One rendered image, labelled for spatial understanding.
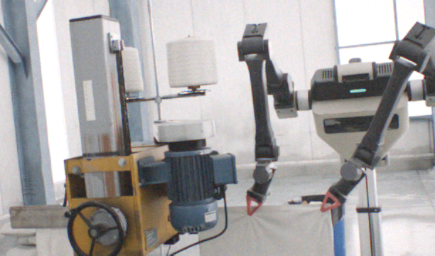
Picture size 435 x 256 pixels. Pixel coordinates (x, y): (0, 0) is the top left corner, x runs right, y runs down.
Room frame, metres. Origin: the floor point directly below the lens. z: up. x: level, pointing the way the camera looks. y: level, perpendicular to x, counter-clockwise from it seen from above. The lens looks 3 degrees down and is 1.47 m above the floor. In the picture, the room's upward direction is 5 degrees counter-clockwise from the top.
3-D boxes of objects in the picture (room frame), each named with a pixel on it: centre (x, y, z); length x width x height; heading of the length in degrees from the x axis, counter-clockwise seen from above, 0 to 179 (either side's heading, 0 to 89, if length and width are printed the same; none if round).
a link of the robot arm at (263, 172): (1.94, -0.17, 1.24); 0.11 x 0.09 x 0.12; 161
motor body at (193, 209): (1.72, 0.09, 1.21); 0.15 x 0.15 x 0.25
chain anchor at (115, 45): (1.70, 0.27, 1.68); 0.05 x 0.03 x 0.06; 163
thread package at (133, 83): (1.94, 0.30, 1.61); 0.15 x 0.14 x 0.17; 73
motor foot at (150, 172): (1.71, 0.18, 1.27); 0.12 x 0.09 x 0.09; 163
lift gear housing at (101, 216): (1.63, 0.34, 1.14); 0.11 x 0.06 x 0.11; 73
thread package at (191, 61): (1.86, 0.05, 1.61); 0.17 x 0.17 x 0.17
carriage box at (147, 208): (1.82, 0.31, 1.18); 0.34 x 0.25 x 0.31; 163
